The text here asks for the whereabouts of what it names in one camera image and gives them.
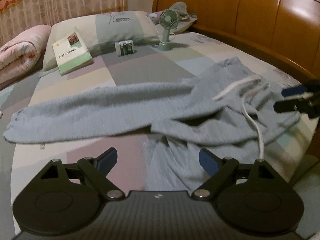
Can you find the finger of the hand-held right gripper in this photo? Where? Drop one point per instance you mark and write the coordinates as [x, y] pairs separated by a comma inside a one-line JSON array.
[[286, 106], [295, 91]]

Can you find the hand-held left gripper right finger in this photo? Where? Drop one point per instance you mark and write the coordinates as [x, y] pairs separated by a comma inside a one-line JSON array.
[[208, 161]]

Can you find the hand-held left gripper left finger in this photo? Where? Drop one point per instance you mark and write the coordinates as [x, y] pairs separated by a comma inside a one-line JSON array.
[[106, 161]]

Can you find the light grey sweatpants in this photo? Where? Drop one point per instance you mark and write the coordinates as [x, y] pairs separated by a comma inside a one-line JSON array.
[[125, 110]]

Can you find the patchwork bed sheet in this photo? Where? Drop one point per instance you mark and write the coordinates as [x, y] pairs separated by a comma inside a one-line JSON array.
[[130, 72]]

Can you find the wooden headboard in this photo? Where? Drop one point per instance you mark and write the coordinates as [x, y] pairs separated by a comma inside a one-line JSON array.
[[237, 10]]

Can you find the green and white book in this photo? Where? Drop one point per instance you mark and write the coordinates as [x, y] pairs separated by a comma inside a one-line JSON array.
[[72, 55]]

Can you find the small printed box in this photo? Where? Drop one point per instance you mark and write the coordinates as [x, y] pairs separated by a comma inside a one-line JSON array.
[[124, 47]]

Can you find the large patchwork pillow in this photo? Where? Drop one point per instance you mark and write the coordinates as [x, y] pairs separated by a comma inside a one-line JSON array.
[[112, 30]]

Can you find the pink folded quilt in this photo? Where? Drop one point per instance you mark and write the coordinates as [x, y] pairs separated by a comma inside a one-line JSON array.
[[20, 52]]

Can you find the grey folded cloth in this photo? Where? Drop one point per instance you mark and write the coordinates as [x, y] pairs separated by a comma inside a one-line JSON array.
[[180, 6]]

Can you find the green handheld fan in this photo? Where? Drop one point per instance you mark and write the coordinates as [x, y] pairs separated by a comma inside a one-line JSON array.
[[168, 17]]

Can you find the patterned curtain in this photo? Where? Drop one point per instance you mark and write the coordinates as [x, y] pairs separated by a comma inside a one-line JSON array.
[[62, 2]]

